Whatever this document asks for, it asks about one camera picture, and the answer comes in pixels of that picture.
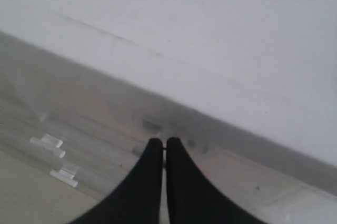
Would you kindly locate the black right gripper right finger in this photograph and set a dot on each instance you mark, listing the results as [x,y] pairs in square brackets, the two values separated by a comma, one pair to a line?
[191,197]

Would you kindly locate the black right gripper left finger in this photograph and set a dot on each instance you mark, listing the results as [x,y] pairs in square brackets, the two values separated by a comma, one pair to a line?
[137,198]

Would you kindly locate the white plastic drawer cabinet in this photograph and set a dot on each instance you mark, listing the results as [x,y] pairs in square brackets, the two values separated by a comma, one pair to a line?
[254,77]

